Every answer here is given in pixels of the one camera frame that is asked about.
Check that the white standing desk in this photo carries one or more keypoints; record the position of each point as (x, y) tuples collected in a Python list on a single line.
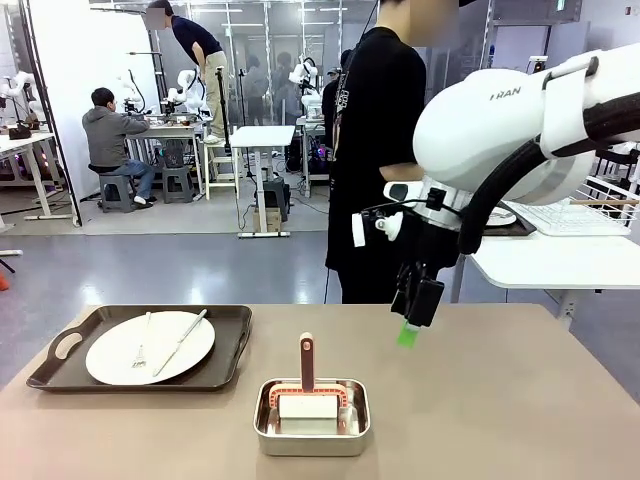
[(262, 135)]

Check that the grey plastic stool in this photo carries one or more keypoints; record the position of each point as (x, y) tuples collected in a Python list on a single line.
[(177, 185), (116, 192)]

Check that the white side table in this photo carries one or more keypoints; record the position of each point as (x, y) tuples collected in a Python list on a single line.
[(550, 260)]

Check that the white wooden step stool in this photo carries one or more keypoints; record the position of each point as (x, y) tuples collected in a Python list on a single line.
[(220, 146)]

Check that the brown cardboard box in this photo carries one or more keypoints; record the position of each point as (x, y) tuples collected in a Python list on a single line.
[(272, 222)]

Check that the silver fork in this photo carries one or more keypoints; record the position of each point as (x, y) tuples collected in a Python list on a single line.
[(142, 345)]

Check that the person in grey hoodie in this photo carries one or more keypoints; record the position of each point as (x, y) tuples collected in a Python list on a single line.
[(102, 135)]

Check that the person in navy shirt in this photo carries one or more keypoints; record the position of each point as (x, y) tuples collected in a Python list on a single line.
[(195, 40)]

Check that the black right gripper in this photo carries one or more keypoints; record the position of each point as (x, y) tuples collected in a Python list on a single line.
[(435, 247)]

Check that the white round plate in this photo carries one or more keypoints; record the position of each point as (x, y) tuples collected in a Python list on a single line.
[(502, 217), (110, 355)]

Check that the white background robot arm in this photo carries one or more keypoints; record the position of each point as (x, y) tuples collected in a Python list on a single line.
[(302, 72), (189, 87), (22, 80), (131, 92)]

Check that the green exit sign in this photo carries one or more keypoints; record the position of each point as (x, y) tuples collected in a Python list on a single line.
[(558, 4)]

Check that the dark serving tray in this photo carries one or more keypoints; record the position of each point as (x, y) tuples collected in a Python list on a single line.
[(522, 226)]

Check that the black computer case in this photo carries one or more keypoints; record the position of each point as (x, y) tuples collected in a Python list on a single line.
[(277, 200)]

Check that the rectangular metal tin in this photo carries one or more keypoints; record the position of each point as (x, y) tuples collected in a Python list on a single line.
[(310, 445)]

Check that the white workbench with robots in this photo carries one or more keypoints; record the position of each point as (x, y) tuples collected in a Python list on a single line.
[(165, 131)]

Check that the black mesh basket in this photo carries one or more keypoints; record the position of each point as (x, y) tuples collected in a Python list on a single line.
[(173, 152)]

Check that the silver table knife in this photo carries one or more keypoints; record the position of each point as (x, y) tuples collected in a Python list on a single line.
[(181, 340)]

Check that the black tripod pole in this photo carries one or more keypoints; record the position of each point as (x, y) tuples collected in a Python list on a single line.
[(223, 115)]

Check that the white desk with slanted legs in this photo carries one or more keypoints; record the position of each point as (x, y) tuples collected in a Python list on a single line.
[(25, 142)]

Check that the person in black t-shirt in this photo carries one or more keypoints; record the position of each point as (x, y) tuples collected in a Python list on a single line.
[(370, 150)]

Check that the person's right forearm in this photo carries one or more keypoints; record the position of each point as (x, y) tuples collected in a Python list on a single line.
[(400, 172)]

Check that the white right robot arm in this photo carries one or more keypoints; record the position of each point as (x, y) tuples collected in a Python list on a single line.
[(465, 135)]

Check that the white backdrop panel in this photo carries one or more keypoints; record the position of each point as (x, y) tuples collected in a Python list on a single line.
[(75, 50)]

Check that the white black wrist camera mount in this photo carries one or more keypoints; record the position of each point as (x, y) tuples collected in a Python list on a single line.
[(361, 230)]

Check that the person in black with khakis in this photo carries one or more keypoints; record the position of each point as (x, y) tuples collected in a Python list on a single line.
[(329, 105)]

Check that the person behind glass wall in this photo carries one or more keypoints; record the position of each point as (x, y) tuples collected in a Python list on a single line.
[(256, 85)]

